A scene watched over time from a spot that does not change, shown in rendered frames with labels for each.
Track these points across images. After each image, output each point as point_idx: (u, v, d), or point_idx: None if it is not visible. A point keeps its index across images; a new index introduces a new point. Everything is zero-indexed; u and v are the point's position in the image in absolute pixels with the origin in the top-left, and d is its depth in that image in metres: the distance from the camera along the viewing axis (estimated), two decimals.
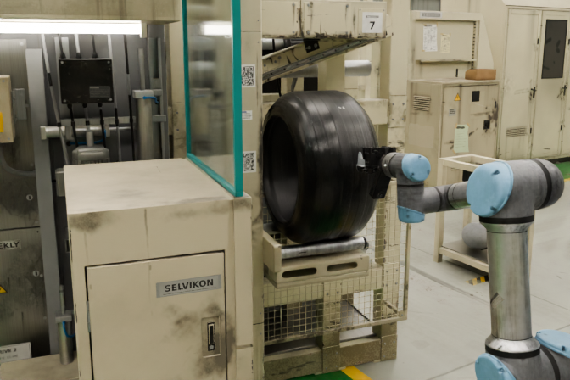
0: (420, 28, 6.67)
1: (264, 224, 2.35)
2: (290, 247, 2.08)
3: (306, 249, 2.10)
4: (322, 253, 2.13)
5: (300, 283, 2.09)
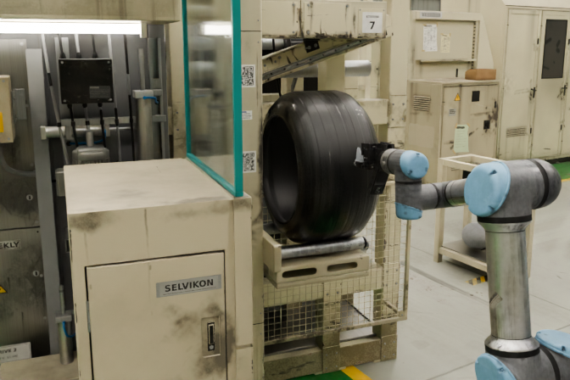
0: (420, 28, 6.67)
1: None
2: (288, 257, 2.11)
3: None
4: None
5: (300, 283, 2.09)
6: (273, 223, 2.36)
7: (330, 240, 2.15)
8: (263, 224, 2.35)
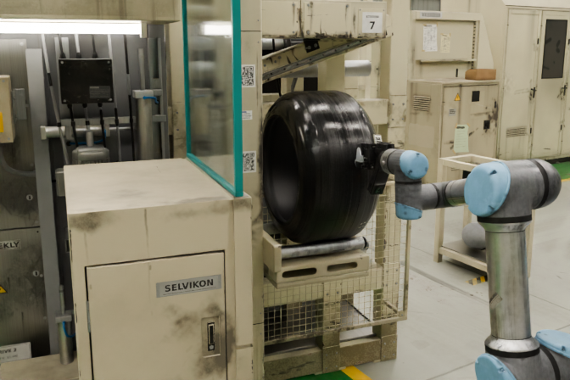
0: (420, 28, 6.67)
1: None
2: (290, 258, 2.09)
3: None
4: None
5: (300, 283, 2.09)
6: (271, 222, 2.37)
7: (328, 241, 2.16)
8: (262, 224, 2.36)
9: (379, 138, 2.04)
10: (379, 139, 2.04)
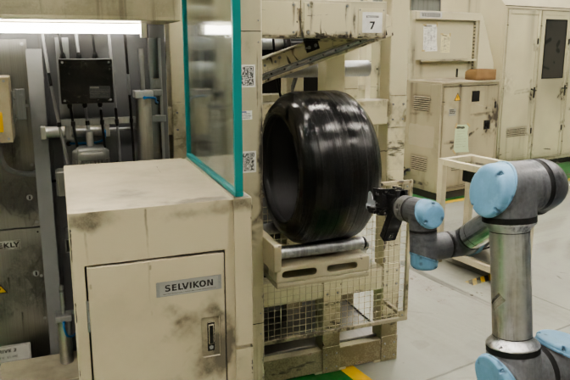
0: (420, 28, 6.67)
1: None
2: None
3: (303, 243, 2.12)
4: (322, 244, 2.12)
5: (300, 283, 2.09)
6: (274, 232, 2.35)
7: (332, 250, 2.14)
8: None
9: None
10: None
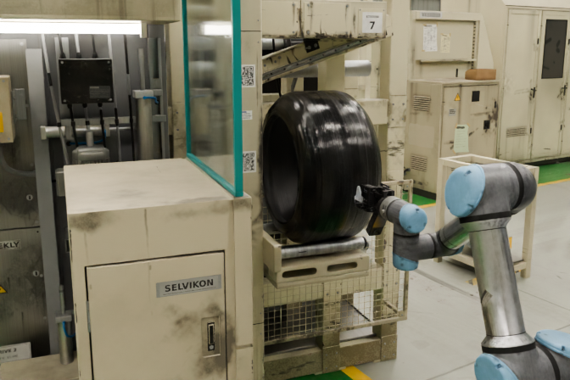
0: (420, 28, 6.67)
1: (264, 224, 2.35)
2: (290, 247, 2.09)
3: (306, 248, 2.10)
4: (322, 253, 2.13)
5: (300, 283, 2.09)
6: None
7: None
8: None
9: None
10: None
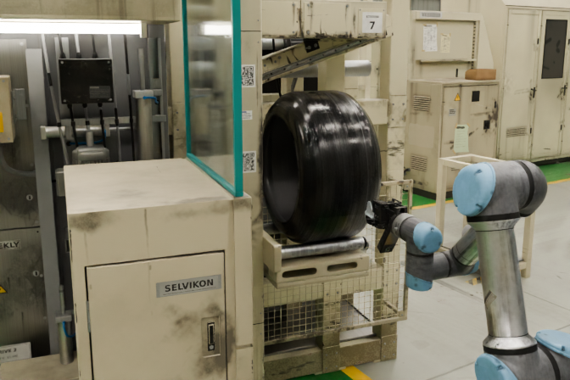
0: (420, 28, 6.67)
1: None
2: None
3: None
4: (319, 242, 2.15)
5: (300, 283, 2.09)
6: (274, 225, 2.35)
7: (332, 242, 2.14)
8: (264, 226, 2.34)
9: None
10: None
